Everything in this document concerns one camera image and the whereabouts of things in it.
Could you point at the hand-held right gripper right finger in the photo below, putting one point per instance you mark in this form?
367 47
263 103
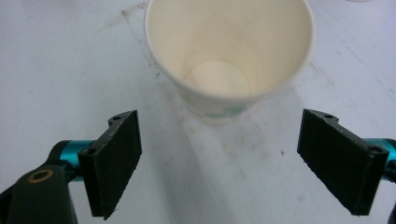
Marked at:
342 161

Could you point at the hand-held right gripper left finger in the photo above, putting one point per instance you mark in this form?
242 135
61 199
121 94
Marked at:
110 165

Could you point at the white paper cup green print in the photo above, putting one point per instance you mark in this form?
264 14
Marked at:
229 49

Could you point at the white foam mat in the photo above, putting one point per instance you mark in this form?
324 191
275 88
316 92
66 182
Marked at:
46 77

